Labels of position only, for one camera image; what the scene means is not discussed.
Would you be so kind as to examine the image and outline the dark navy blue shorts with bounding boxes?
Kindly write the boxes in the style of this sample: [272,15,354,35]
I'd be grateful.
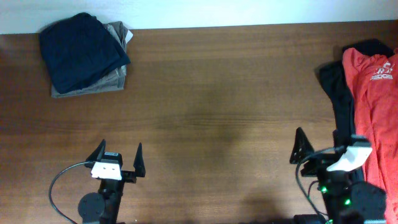
[39,12,131,95]

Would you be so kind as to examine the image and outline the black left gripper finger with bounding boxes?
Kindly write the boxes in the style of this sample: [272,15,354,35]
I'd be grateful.
[133,142,146,177]
[86,139,106,162]

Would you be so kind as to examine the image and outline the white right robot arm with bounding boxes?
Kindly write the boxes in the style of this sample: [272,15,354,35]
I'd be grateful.
[289,128,387,224]

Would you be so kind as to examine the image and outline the red t-shirt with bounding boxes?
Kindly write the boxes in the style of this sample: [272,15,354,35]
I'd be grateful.
[343,48,397,224]

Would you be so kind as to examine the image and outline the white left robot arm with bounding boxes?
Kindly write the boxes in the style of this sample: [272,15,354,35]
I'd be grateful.
[78,140,146,224]

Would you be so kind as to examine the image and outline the folded grey cargo shorts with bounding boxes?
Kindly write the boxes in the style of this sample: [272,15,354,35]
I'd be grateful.
[51,21,133,98]

